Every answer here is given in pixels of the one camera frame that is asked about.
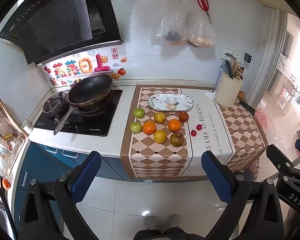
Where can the clear plastic bag with eggs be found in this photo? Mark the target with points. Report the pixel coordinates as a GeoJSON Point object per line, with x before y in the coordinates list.
{"type": "Point", "coordinates": [201, 30]}

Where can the black flat device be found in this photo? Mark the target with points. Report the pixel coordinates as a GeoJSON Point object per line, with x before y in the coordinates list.
{"type": "Point", "coordinates": [247, 107]}

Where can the white wall sockets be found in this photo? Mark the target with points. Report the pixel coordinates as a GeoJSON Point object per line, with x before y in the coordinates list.
{"type": "Point", "coordinates": [236, 54]}

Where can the floral oval plate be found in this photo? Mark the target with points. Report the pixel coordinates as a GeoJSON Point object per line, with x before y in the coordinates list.
{"type": "Point", "coordinates": [170, 101]}

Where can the kitchen knife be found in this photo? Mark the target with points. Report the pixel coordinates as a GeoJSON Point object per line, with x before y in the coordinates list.
{"type": "Point", "coordinates": [228, 63]}

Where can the brown apple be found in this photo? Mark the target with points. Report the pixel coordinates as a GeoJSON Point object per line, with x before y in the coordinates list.
{"type": "Point", "coordinates": [176, 138]}

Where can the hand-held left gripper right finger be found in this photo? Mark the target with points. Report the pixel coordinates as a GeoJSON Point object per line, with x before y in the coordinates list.
{"type": "Point", "coordinates": [216, 177]}

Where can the fridge with magnets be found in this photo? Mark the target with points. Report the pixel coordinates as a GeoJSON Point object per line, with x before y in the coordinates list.
{"type": "Point", "coordinates": [5, 135]}

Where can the black gas stove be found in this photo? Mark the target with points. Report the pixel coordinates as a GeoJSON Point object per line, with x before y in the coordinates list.
{"type": "Point", "coordinates": [102, 122]}

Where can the red cherry tomato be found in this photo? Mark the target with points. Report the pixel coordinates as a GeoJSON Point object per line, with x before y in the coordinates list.
{"type": "Point", "coordinates": [198, 127]}
{"type": "Point", "coordinates": [193, 133]}

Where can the orange ingot wall sticker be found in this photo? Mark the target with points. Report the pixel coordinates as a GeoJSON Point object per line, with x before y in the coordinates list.
{"type": "Point", "coordinates": [114, 76]}

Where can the red persimmon wall sticker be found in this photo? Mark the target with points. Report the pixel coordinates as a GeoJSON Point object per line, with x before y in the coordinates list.
{"type": "Point", "coordinates": [121, 71]}

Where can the red seal wall sticker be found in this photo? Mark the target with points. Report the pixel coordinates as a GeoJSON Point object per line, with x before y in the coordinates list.
{"type": "Point", "coordinates": [114, 53]}

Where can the white cup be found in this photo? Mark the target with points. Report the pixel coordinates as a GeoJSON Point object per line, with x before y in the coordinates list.
{"type": "Point", "coordinates": [26, 126]}

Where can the black range hood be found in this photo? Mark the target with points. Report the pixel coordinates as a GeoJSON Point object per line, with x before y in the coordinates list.
{"type": "Point", "coordinates": [52, 22]}

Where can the green apple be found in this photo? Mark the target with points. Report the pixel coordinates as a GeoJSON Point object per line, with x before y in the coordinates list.
{"type": "Point", "coordinates": [136, 127]}
{"type": "Point", "coordinates": [139, 113]}

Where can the small orange fruit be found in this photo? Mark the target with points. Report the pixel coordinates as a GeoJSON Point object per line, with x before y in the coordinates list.
{"type": "Point", "coordinates": [241, 95]}

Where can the black plug charger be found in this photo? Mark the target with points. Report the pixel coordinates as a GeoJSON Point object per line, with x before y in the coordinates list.
{"type": "Point", "coordinates": [247, 58]}

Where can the person's dark trousers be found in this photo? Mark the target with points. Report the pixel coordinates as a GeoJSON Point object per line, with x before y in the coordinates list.
{"type": "Point", "coordinates": [165, 233]}

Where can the checkered brown table mat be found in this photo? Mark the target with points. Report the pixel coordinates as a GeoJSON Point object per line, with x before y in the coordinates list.
{"type": "Point", "coordinates": [215, 120]}

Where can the dark reddish orange fruit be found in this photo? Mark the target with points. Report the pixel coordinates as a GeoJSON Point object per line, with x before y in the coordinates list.
{"type": "Point", "coordinates": [183, 116]}

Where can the glass sliding door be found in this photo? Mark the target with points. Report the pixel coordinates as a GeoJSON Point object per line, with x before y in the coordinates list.
{"type": "Point", "coordinates": [285, 85]}

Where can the colourful wall sticker banner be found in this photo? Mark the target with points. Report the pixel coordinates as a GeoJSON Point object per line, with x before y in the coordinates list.
{"type": "Point", "coordinates": [85, 65]}

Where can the person's grey slipper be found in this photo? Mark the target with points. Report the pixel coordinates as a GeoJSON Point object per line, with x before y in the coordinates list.
{"type": "Point", "coordinates": [174, 221]}
{"type": "Point", "coordinates": [150, 222]}

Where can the clear plastic bag dark contents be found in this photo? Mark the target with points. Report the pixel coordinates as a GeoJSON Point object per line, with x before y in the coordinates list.
{"type": "Point", "coordinates": [170, 25]}

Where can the orange fridge magnet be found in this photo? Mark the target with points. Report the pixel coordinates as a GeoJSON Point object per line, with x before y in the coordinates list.
{"type": "Point", "coordinates": [6, 183]}

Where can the white tissue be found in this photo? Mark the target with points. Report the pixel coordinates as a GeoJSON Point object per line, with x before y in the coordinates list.
{"type": "Point", "coordinates": [210, 95]}

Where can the bundle of wooden chopsticks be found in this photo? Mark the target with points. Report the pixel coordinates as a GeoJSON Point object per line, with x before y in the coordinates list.
{"type": "Point", "coordinates": [237, 68]}

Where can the cream utensil holder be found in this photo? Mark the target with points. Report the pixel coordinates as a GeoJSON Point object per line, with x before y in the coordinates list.
{"type": "Point", "coordinates": [227, 92]}

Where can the bright orange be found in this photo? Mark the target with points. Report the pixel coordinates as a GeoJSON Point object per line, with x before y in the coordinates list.
{"type": "Point", "coordinates": [149, 127]}
{"type": "Point", "coordinates": [174, 125]}

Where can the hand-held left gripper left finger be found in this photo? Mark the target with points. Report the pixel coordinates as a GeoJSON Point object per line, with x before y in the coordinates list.
{"type": "Point", "coordinates": [86, 177]}

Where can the yellow citrus fruit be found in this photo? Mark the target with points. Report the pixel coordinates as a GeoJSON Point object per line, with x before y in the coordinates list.
{"type": "Point", "coordinates": [159, 117]}
{"type": "Point", "coordinates": [160, 136]}

